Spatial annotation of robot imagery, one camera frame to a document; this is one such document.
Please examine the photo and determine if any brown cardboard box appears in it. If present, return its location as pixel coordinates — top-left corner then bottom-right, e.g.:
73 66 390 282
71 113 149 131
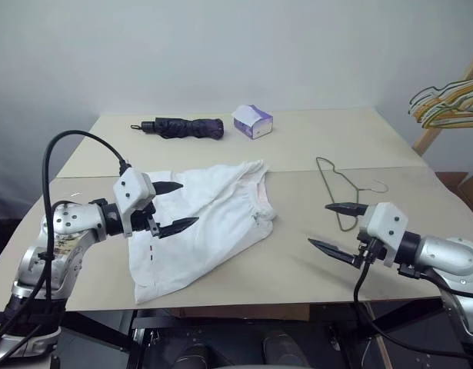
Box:
435 171 473 223

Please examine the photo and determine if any olive green wire hanger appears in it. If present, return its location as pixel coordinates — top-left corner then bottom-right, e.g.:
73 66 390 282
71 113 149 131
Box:
315 156 389 233

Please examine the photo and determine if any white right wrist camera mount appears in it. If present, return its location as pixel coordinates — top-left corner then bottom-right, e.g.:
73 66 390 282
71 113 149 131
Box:
364 202 409 268

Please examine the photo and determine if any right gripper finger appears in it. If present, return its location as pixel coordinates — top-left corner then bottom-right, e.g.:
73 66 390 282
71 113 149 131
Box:
307 238 356 266
324 201 370 218

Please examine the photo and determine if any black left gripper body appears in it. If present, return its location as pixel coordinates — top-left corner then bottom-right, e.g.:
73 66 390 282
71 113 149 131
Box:
130 198 162 238

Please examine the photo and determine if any folded dark purple umbrella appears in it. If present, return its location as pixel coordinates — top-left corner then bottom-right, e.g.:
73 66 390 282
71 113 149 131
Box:
129 117 225 141

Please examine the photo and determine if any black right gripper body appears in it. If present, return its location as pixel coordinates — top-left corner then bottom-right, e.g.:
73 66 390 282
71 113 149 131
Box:
352 228 387 270

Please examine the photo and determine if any dark grey rounded shape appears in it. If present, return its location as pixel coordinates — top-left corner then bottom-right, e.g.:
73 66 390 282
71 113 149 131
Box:
173 343 211 369
261 331 311 369

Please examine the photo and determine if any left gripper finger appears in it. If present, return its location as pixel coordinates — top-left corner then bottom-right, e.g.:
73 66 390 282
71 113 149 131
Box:
158 217 200 241
152 181 184 196

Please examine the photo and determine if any wooden clothes rack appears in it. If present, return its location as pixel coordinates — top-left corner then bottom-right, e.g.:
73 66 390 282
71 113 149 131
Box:
411 49 473 157

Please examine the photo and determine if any purple white tissue pack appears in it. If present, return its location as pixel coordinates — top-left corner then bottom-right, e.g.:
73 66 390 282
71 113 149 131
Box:
231 103 275 141

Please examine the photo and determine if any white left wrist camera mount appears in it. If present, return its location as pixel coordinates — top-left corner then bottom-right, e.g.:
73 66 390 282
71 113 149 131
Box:
112 168 157 239

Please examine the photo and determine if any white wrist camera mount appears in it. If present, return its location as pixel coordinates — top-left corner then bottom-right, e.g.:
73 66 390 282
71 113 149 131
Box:
112 168 157 239
364 202 409 268

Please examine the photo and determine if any white cloth garment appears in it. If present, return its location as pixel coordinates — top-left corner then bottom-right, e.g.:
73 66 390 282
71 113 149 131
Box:
126 159 278 306

